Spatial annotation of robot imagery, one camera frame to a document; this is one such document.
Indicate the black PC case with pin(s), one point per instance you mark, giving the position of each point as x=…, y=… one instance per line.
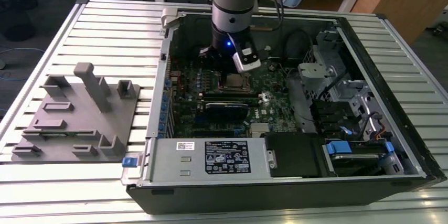
x=244, y=197

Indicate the black graphics card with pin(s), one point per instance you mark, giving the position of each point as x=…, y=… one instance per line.
x=225, y=113

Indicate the green RAM stick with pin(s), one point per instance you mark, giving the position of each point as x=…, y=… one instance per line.
x=57, y=134

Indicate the black office chair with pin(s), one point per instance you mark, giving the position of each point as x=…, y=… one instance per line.
x=20, y=28

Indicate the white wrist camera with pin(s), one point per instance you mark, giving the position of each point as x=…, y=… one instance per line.
x=246, y=62

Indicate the grey parts rack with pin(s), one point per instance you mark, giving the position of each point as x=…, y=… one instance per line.
x=86, y=119

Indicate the CPU socket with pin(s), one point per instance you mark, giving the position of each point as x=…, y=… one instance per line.
x=252, y=87

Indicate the blue disk carrier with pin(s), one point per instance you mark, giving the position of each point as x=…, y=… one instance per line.
x=337, y=146

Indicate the silver metal bracket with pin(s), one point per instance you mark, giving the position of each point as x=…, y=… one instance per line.
x=309, y=75

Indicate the silver finned heatsink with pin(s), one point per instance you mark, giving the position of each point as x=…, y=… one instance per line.
x=260, y=127

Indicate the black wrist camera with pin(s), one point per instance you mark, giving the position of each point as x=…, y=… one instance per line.
x=204, y=52

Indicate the silver green CPU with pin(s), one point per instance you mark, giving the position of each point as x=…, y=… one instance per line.
x=238, y=81

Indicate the blue plastic latch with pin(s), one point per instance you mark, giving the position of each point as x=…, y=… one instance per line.
x=129, y=162

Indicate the perforated metal drive cage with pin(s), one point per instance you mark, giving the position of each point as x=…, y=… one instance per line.
x=310, y=56

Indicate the silver power supply unit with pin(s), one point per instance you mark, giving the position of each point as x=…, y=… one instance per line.
x=168, y=166

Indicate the green motherboard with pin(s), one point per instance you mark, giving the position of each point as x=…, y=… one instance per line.
x=280, y=124

